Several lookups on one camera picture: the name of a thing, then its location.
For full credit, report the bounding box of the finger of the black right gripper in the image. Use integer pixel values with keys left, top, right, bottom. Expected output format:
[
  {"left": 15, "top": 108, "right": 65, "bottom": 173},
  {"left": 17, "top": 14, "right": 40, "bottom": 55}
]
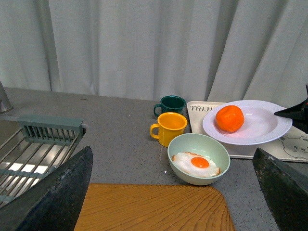
[{"left": 274, "top": 99, "right": 308, "bottom": 134}]

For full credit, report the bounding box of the left gripper black camera-mount left finger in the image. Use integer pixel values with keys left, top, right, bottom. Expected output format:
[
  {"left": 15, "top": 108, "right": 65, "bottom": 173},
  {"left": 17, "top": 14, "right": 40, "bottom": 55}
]
[{"left": 0, "top": 146, "right": 93, "bottom": 231}]

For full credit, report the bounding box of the left gripper black camera-mount right finger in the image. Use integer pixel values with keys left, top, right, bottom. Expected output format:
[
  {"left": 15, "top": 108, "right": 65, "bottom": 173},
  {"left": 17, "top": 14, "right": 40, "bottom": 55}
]
[{"left": 253, "top": 148, "right": 308, "bottom": 231}]

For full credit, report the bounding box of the white ridged plate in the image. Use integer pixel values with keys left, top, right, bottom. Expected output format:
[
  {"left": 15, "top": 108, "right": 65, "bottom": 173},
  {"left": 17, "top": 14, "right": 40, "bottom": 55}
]
[{"left": 203, "top": 100, "right": 293, "bottom": 145}]

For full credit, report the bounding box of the orange mandarin fruit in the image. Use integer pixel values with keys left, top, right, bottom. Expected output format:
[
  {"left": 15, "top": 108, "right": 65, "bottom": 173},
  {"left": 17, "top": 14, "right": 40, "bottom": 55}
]
[{"left": 215, "top": 105, "right": 245, "bottom": 133}]

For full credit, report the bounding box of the cream bear serving tray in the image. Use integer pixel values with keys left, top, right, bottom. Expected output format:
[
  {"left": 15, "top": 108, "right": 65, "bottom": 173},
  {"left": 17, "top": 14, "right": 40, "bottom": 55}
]
[{"left": 187, "top": 101, "right": 308, "bottom": 162}]

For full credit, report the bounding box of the wooden cutting board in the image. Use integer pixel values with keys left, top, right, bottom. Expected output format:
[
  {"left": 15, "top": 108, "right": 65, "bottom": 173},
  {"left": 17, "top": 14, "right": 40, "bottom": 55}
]
[{"left": 75, "top": 183, "right": 235, "bottom": 231}]

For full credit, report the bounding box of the green sink drying rack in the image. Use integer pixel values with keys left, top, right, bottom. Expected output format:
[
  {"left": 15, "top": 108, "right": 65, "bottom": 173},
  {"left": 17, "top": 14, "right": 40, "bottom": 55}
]
[{"left": 0, "top": 115, "right": 86, "bottom": 206}]

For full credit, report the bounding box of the light green bowl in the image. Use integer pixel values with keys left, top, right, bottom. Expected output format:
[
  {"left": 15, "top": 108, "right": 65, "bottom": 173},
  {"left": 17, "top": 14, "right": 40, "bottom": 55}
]
[{"left": 167, "top": 133, "right": 231, "bottom": 186}]

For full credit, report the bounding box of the fake fried egg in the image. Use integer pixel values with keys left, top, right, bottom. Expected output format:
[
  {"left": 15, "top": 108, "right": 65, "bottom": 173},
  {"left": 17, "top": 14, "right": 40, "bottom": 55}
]
[{"left": 172, "top": 152, "right": 220, "bottom": 178}]

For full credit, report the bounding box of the metal faucet base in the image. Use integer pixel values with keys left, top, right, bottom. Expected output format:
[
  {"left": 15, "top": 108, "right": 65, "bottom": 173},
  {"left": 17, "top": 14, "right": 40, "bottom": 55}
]
[{"left": 0, "top": 82, "right": 13, "bottom": 114}]

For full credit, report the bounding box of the grey curtain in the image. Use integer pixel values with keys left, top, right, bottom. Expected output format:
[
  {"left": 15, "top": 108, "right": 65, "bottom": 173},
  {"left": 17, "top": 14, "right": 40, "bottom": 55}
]
[{"left": 0, "top": 0, "right": 308, "bottom": 107}]

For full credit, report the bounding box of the dark green enamel mug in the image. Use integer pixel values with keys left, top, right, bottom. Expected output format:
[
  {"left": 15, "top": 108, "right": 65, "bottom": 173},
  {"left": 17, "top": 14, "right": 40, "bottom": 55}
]
[{"left": 153, "top": 95, "right": 186, "bottom": 116}]

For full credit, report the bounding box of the yellow enamel mug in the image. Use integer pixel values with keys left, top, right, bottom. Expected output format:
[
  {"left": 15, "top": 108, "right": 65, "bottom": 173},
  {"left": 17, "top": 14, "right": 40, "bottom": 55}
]
[{"left": 150, "top": 112, "right": 188, "bottom": 147}]

